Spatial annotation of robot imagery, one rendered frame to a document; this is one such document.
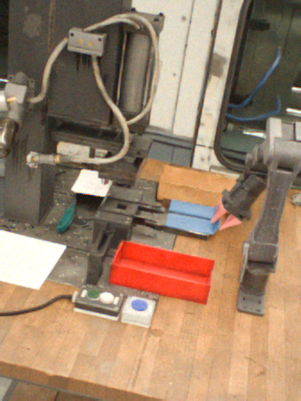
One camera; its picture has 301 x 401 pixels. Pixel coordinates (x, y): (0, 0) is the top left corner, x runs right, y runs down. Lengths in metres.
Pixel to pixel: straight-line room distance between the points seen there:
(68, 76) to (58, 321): 0.60
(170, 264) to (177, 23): 0.90
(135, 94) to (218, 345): 0.64
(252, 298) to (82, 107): 0.65
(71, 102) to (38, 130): 0.12
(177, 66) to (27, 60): 0.76
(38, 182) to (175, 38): 0.78
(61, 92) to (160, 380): 0.75
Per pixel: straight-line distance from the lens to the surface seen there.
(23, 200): 1.77
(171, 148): 2.32
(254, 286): 1.62
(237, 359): 1.45
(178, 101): 2.27
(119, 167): 1.61
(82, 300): 1.48
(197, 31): 2.20
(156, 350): 1.42
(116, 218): 1.69
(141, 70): 1.57
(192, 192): 1.97
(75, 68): 1.58
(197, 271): 1.66
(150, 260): 1.67
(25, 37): 1.61
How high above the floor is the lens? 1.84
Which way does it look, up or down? 29 degrees down
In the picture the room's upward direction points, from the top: 9 degrees clockwise
